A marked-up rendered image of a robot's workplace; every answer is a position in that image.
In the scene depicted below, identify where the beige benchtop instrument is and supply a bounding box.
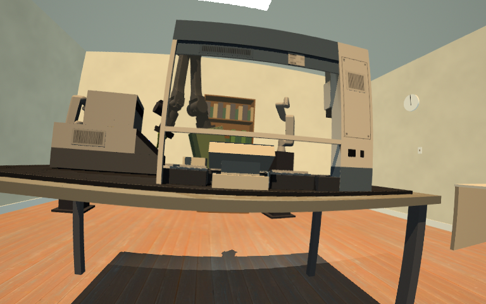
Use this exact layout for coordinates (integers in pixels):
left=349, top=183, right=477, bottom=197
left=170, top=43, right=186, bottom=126
left=49, top=90, right=158, bottom=175

